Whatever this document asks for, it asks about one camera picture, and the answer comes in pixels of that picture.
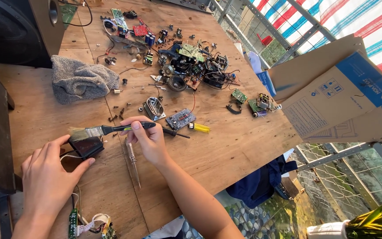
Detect yellow handled screwdriver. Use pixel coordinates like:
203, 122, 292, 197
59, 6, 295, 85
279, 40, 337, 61
162, 122, 211, 139

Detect green board with transformer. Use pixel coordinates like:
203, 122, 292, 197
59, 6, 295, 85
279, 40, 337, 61
247, 93, 282, 118

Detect red plastic object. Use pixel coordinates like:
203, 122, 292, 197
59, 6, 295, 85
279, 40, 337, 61
256, 33, 274, 46

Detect clear handled tester screwdriver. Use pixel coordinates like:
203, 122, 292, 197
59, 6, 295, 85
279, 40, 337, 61
125, 137, 142, 190

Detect green striped plant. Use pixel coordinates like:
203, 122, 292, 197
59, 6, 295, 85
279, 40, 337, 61
345, 202, 382, 239

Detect large black wooden speaker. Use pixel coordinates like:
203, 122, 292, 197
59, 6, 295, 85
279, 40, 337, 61
0, 0, 66, 69

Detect dark blue cloth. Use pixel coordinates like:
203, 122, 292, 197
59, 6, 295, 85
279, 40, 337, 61
225, 154, 298, 210

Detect heap of electronic parts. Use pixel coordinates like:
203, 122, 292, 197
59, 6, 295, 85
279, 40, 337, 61
157, 39, 242, 92

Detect red blue striped tarp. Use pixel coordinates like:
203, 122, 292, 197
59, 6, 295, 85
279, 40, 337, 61
249, 0, 382, 90

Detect small round speaker cone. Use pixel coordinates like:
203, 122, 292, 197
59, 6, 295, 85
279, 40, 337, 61
167, 75, 188, 93

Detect narrow green circuit board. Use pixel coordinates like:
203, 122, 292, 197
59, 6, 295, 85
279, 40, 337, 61
68, 208, 79, 239

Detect grey perforated circuit board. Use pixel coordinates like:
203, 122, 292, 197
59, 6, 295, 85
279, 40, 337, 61
165, 108, 197, 131

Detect long green circuit board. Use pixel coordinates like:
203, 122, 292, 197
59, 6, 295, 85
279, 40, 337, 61
111, 8, 129, 33

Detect white plant pot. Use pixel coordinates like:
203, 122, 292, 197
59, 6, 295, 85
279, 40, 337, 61
306, 219, 351, 239

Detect black cable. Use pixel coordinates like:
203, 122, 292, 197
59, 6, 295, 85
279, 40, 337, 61
58, 0, 93, 27

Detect white ribbon cable with board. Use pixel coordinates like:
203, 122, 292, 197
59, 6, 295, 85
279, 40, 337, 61
78, 213, 117, 239

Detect scattered black screws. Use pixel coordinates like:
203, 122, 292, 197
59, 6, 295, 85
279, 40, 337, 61
107, 102, 132, 123

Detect white plastic bag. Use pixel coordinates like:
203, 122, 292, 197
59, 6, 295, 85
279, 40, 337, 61
243, 50, 264, 75

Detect person's left hand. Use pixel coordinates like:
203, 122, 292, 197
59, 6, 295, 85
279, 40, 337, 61
21, 134, 96, 220

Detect small board with black parts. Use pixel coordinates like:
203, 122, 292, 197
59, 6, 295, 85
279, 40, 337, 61
143, 49, 154, 66

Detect dark green circuit board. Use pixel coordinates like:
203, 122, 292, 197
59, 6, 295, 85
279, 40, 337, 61
60, 3, 78, 26

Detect small black plastic box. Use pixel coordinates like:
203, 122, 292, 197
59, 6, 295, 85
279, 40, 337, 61
68, 136, 105, 160

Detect metal railing with mesh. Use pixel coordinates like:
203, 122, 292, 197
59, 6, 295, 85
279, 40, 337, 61
209, 0, 382, 221

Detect person's right hand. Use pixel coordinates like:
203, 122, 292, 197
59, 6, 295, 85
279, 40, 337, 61
119, 116, 169, 167

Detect small square green circuit board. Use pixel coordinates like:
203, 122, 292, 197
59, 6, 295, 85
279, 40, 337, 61
231, 88, 248, 104

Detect grey towel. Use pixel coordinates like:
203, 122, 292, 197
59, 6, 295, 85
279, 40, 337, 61
51, 55, 120, 105

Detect black handled paintbrush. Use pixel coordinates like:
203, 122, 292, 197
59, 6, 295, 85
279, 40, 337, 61
68, 121, 157, 143

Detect red circuit board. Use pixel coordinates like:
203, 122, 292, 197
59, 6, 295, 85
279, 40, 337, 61
132, 25, 149, 37

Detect brown and blue cardboard box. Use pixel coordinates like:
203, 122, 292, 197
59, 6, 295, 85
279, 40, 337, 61
257, 33, 382, 144

